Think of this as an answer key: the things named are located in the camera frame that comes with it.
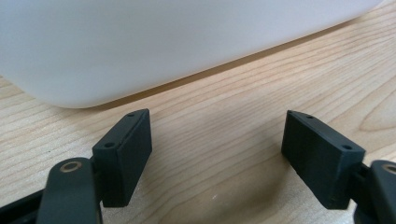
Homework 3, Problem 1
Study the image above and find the white plastic bin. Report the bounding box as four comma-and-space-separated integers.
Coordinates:
0, 0, 386, 109

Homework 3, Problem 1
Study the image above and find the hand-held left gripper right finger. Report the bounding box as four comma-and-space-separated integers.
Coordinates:
280, 109, 366, 210

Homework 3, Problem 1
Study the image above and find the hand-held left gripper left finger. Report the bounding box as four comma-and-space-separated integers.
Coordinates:
92, 107, 153, 209

